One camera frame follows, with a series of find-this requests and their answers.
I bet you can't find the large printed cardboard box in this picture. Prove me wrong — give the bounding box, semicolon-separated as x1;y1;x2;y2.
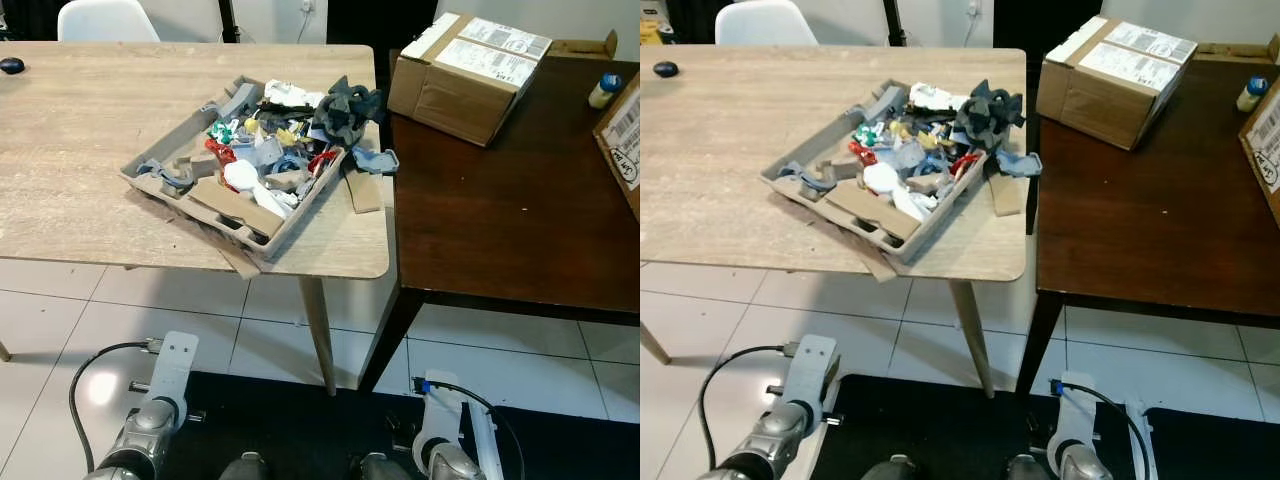
593;70;641;221
1238;90;1280;231

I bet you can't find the light wooden table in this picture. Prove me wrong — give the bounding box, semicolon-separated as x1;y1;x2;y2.
0;42;391;396
640;45;1031;399

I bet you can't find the dark brown wooden table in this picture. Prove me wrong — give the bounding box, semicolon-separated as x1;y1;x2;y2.
358;48;641;393
1015;55;1280;396

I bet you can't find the blue capped small bottle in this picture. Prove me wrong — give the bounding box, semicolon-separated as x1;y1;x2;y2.
587;72;623;110
1236;76;1271;113

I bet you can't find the small cardboard box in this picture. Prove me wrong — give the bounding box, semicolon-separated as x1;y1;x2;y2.
1035;15;1199;151
387;12;553;148

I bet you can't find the brown cardboard piece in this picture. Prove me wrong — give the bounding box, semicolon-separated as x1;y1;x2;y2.
188;175;286;239
825;180;926;241

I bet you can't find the white plastic chair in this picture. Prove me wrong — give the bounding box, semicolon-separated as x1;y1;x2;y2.
714;0;819;46
57;0;161;43

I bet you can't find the white round plastic piece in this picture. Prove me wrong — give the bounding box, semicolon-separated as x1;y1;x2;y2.
862;163;936;221
222;160;296;216

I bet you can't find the grey pulp tray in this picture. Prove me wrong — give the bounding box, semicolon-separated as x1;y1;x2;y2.
760;80;991;266
118;75;349;263

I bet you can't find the grey pulp scrap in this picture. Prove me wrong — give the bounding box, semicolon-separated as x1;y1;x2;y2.
995;148;1043;179
350;143;399;176

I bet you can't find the flat cardboard strip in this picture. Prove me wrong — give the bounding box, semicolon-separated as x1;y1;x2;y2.
985;172;1026;216
343;168;384;214

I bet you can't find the black crumpled foam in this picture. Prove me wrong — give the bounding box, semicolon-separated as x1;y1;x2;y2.
312;75;386;149
955;80;1028;153

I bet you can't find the grey left robot foot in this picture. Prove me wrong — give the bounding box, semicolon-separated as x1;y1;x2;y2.
218;452;271;480
860;455;916;480

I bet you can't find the black chair back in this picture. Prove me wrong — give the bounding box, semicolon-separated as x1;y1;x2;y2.
327;0;441;56
993;0;1101;49

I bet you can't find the black floor mat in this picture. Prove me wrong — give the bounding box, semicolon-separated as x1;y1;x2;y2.
150;372;641;480
800;375;1280;480

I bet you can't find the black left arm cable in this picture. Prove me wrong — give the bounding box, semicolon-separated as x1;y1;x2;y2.
697;345;796;471
68;340;161;473

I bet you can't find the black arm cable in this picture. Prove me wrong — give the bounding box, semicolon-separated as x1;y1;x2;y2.
697;345;796;471
68;340;161;473
412;377;526;480
1060;380;1153;480

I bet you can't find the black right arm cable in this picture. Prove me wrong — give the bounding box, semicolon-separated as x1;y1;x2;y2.
412;377;526;480
1060;380;1153;480

